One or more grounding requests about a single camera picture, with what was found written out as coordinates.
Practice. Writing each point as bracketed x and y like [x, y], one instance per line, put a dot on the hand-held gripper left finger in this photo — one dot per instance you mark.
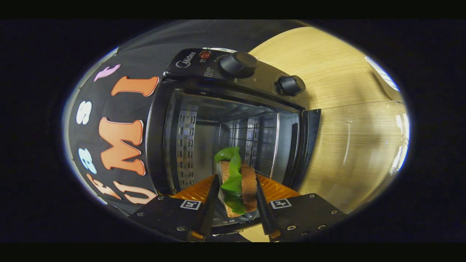
[210, 207]

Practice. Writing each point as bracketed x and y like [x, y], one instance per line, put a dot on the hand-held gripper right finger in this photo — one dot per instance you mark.
[264, 207]

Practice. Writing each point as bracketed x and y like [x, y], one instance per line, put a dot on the lettuce bread sandwich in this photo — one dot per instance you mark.
[236, 178]

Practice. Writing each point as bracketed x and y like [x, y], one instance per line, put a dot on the black toaster oven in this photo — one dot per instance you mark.
[255, 78]

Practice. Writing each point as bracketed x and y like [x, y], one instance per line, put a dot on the white rectangular dish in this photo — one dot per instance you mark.
[382, 78]

